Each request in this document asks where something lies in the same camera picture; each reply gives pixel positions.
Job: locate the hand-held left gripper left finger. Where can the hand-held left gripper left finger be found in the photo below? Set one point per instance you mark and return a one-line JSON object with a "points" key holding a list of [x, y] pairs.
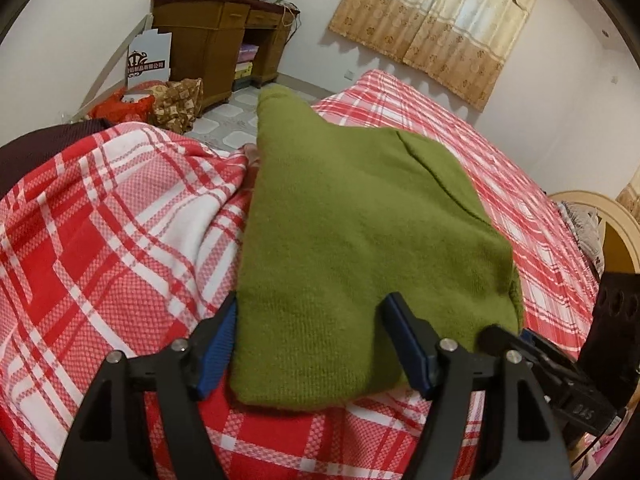
{"points": [[220, 345]]}

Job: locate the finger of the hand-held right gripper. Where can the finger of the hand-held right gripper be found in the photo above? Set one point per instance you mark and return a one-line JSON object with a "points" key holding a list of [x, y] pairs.
{"points": [[550, 355], [500, 337]]}

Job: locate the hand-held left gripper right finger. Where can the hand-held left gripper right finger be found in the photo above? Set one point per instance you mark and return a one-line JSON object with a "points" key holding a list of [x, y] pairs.
{"points": [[407, 345]]}

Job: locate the green knitted sweater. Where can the green knitted sweater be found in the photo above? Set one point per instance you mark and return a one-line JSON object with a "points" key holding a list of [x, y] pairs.
{"points": [[360, 240]]}

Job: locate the striped grey pillow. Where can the striped grey pillow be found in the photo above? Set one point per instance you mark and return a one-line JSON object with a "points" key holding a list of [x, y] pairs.
{"points": [[582, 232]]}

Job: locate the cream wooden headboard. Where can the cream wooden headboard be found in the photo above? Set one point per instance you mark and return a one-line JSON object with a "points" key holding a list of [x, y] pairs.
{"points": [[620, 225]]}

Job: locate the red plaid bed sheet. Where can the red plaid bed sheet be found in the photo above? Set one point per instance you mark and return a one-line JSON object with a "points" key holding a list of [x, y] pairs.
{"points": [[100, 240]]}

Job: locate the brown patterned bag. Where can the brown patterned bag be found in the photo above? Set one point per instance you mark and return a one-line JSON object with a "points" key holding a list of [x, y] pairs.
{"points": [[177, 105]]}

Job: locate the red plastic bag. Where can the red plastic bag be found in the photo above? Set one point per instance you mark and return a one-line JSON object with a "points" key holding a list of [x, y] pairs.
{"points": [[120, 107]]}

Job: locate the dark maroon cloth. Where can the dark maroon cloth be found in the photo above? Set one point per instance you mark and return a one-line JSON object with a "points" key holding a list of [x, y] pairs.
{"points": [[35, 152]]}

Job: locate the stacked colourful boxes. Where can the stacked colourful boxes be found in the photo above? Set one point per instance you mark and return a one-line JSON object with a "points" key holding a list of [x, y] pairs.
{"points": [[245, 62]]}

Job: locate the white printed cardboard box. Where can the white printed cardboard box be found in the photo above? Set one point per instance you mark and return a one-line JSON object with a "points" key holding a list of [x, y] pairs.
{"points": [[147, 57]]}

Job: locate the grey metal bar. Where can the grey metal bar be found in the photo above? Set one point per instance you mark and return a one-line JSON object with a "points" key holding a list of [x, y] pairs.
{"points": [[112, 67]]}

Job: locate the brown wooden desk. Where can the brown wooden desk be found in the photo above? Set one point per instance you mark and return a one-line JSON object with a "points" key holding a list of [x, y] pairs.
{"points": [[205, 45]]}

